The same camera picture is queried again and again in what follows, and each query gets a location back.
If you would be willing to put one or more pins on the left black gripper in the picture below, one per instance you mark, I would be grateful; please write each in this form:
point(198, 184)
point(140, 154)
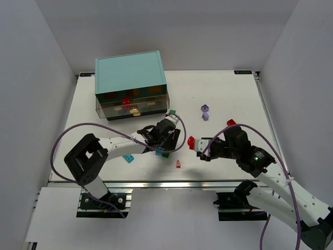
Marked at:
point(169, 139)

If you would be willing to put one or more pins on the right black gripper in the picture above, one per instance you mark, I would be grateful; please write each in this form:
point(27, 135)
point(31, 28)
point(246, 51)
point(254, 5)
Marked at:
point(213, 150)

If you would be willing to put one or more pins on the red arch lego piece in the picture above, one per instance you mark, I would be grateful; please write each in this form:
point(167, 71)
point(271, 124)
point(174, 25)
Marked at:
point(191, 142)

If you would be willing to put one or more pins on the red long lego brick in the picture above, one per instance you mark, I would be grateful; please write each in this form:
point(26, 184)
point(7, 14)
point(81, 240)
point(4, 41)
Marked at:
point(231, 122)

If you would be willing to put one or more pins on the small pink lego piece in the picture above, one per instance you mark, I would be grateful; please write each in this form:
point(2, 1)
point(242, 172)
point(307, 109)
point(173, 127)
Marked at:
point(178, 164)

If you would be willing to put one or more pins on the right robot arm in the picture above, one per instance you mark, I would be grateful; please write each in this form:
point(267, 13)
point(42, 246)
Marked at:
point(309, 217)

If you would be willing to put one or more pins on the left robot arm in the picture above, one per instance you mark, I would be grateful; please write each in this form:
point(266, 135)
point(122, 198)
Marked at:
point(88, 156)

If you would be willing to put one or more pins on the small cyan lego brick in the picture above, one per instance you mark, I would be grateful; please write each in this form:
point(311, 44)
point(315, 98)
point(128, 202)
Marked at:
point(159, 151)

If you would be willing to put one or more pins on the purple lego brick lower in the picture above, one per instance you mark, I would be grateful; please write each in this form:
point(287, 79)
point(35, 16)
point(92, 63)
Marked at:
point(205, 116)

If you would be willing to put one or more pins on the purple lego brick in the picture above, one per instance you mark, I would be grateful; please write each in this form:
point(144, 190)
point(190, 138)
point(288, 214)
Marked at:
point(204, 108)
point(205, 116)

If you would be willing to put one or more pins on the purple lego brick upper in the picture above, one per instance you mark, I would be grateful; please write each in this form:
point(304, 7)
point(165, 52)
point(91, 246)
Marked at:
point(204, 108)

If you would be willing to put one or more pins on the long cyan lego brick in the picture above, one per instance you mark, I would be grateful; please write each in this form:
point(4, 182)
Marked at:
point(129, 158)

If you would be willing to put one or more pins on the teal drawer cabinet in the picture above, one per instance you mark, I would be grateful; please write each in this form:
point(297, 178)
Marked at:
point(139, 75)

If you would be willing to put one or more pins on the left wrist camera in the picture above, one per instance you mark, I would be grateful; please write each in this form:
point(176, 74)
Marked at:
point(172, 119)

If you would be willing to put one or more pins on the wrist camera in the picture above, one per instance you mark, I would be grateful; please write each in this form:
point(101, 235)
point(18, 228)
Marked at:
point(201, 144)
point(172, 119)

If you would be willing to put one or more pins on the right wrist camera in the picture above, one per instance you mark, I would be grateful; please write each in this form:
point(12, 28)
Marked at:
point(201, 144)

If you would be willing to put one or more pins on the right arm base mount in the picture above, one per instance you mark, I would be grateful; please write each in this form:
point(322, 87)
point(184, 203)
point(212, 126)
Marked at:
point(234, 206)

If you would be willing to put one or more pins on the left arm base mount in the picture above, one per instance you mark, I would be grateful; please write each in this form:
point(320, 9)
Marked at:
point(117, 205)

